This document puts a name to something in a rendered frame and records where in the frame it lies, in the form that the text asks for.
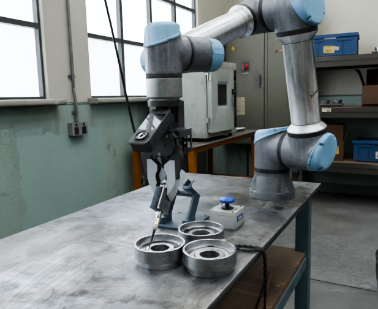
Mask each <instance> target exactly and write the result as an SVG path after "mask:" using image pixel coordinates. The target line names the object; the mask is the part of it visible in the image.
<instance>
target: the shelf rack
mask: <svg viewBox="0 0 378 309"><path fill-rule="evenodd" d="M315 61H316V70H317V71H322V70H336V69H360V68H372V67H378V53H368V54H359V55H342V56H325V57H316V58H315ZM320 117H321V118H378V107H361V106H343V107H320ZM300 170H302V182H307V179H308V170H303V169H294V168H292V181H298V174H299V171H300ZM321 172H339V173H348V174H366V175H378V163H373V162H355V161H353V156H350V155H344V160H343V161H333V162H332V163H331V165H330V167H329V168H328V169H326V170H324V171H321Z"/></svg>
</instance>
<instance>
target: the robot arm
mask: <svg viewBox="0 0 378 309"><path fill-rule="evenodd" d="M324 14H325V1H324V0H245V1H243V2H241V3H239V4H237V5H235V6H233V7H232V8H231V9H230V10H229V12H228V13H227V14H225V15H222V16H220V17H218V18H215V19H214V20H211V21H209V22H207V23H204V24H202V25H200V26H198V27H196V28H194V29H191V30H189V31H186V32H184V33H181V31H180V25H179V24H178V23H175V22H172V21H156V22H152V23H148V24H147V25H146V26H145V28H144V45H143V47H144V50H143V51H142V53H141V55H140V64H141V67H142V69H143V71H144V72H145V75H146V97H147V98H148V99H149V101H148V107H156V109H152V111H151V112H150V113H149V115H148V116H147V117H146V119H145V120H144V122H143V123H142V124H141V125H140V127H139V128H138V129H137V131H136V132H135V134H134V135H133V136H132V137H131V139H130V140H129V143H130V145H131V148H132V150H133V152H141V153H142V165H143V169H144V171H145V175H146V177H147V179H148V182H149V185H150V187H151V189H152V190H153V193H154V192H155V190H156V187H157V186H160V183H161V182H162V181H163V180H164V179H165V177H166V175H167V181H166V185H167V193H166V195H167V197H168V200H169V202H172V201H173V199H174V198H175V196H176V193H177V190H178V187H179V185H180V184H182V182H183V181H184V180H185V178H186V173H185V171H184V170H182V166H183V162H184V155H183V154H184V153H185V151H184V149H185V148H186V153H188V152H191V151H192V128H185V127H184V101H182V100H181V99H180V98H181V97H182V96H183V87H182V74H184V73H191V72H204V73H208V72H215V71H217V70H218V69H219V68H220V67H221V66H222V64H223V62H224V55H225V53H224V48H223V46H224V45H226V44H228V43H230V42H232V41H234V40H235V39H237V38H240V39H245V38H247V37H249V36H252V35H254V34H261V33H266V32H275V36H276V39H277V40H278V41H280V42H281V44H282V50H283V56H284V66H285V76H286V82H287V92H288V98H289V107H290V117H291V125H290V126H289V127H281V128H271V129H261V130H258V131H256V133H255V140H254V177H253V179H252V183H251V186H250V188H249V195H250V197H252V198H254V199H258V200H267V201H282V200H290V199H293V198H294V197H295V188H294V186H293V182H292V179H291V176H290V168H294V169H303V170H308V171H324V170H326V169H328V168H329V167H330V165H331V163H332V162H333V160H334V158H335V154H336V149H337V141H336V137H335V136H334V135H333V134H331V133H328V132H327V125H326V124H325V123H324V122H323V121H322V120H321V117H320V105H319V93H318V86H317V73H316V61H315V54H314V41H313V38H314V36H315V34H316V33H317V32H318V25H319V24H320V23H321V22H322V21H323V19H324ZM188 135H190V146H189V147H188V143H187V136H188ZM184 137H186V143H184ZM159 156H164V157H165V159H170V160H169V161H168V162H167V163H166V164H165V165H164V168H162V166H161V158H160V157H159Z"/></svg>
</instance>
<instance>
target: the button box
mask: <svg viewBox="0 0 378 309"><path fill-rule="evenodd" d="M210 221H214V222H217V223H220V224H222V225H223V226H224V229H228V230H233V231H235V230H236V229H238V228H239V227H240V226H241V225H242V224H243V223H244V206H238V205H230V207H225V204H219V205H217V206H216V207H214V208H212V209H211V210H210Z"/></svg>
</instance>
